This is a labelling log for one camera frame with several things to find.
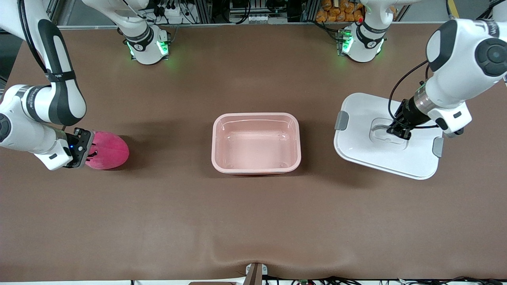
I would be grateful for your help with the pink plush toy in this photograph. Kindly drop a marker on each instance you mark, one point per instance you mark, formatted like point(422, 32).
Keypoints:
point(111, 150)

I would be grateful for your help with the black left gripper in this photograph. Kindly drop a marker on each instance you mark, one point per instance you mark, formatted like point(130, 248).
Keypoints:
point(407, 113)

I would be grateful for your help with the white connector strip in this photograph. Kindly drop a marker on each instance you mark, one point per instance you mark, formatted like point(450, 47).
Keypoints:
point(261, 18)

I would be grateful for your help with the aluminium frame post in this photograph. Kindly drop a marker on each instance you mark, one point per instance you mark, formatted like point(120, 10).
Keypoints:
point(53, 12)

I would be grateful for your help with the brown table mat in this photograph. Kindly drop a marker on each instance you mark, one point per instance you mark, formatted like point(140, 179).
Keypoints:
point(253, 221)

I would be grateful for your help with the white power strip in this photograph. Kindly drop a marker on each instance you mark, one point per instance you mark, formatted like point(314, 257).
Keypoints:
point(174, 16)

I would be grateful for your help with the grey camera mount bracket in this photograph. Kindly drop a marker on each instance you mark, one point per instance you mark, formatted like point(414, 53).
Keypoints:
point(255, 275)

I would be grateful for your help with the orange snack bags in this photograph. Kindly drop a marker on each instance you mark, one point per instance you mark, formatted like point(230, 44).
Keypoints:
point(340, 10)

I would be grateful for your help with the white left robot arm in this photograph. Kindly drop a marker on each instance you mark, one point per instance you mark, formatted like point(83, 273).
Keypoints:
point(459, 67)

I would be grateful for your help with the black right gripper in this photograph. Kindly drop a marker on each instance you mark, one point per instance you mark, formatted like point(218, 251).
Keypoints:
point(74, 139)

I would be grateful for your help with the pink plastic box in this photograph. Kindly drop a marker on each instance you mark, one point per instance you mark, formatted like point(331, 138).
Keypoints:
point(255, 146)

